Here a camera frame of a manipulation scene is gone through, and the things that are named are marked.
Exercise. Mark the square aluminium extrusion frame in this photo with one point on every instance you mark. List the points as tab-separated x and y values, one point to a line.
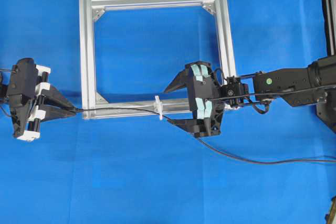
130	50

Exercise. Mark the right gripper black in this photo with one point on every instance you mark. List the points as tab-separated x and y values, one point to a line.
203	91

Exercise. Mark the blue table cloth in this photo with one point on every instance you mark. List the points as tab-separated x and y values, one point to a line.
141	169

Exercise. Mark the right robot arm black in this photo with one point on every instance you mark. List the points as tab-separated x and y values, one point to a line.
297	86

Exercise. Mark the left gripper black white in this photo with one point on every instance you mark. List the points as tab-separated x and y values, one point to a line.
27	82

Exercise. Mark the black stand at right edge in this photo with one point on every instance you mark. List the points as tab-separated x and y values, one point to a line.
328	51

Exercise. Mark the white zip tie loop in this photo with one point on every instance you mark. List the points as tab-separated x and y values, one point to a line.
158	105

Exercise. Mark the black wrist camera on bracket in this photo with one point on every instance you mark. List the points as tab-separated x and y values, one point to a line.
235	90

